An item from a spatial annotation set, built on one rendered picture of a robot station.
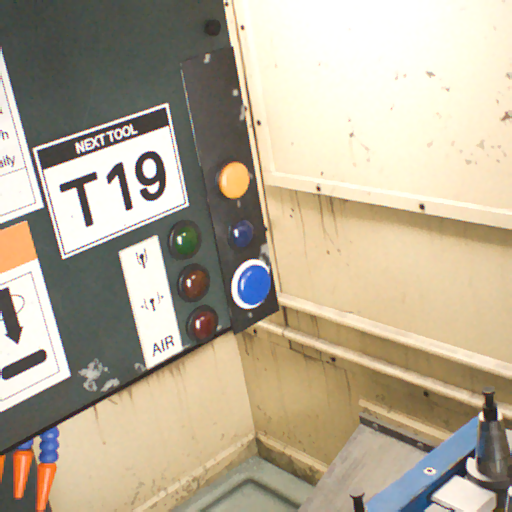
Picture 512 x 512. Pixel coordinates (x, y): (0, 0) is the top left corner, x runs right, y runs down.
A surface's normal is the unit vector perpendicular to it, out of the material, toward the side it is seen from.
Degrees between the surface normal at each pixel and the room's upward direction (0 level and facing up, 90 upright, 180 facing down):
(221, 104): 90
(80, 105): 90
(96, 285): 90
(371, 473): 24
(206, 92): 90
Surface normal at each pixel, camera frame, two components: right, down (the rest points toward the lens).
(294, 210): -0.73, 0.36
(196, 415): 0.65, 0.18
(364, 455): -0.45, -0.69
